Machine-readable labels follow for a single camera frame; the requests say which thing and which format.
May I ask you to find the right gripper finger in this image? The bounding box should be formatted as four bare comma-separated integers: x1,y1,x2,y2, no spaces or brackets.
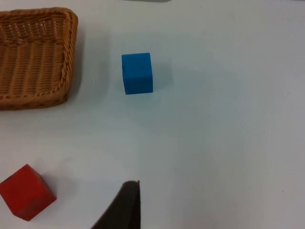
91,180,142,229

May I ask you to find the red cube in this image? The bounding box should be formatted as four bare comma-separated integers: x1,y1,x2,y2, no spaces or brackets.
0,164,58,222

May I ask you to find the blue cube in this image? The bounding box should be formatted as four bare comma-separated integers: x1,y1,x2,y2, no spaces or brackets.
121,52,154,95

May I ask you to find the pale brown wicker basket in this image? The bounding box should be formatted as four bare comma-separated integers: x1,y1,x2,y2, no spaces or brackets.
0,7,79,111

